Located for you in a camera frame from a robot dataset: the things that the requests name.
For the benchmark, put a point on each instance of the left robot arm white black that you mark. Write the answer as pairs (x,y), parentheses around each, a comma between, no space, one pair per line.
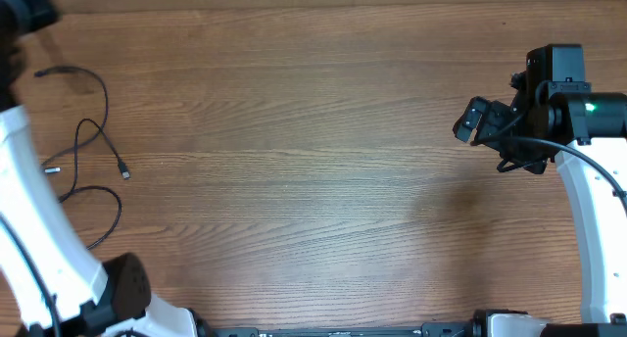
(60,287)

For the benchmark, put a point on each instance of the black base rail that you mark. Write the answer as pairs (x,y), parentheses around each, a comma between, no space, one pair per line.
(429,329)

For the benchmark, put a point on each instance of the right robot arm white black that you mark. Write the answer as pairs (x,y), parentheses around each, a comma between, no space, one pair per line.
(556,117)

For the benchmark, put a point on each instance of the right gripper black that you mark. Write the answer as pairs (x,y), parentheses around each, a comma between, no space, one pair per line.
(491,119)

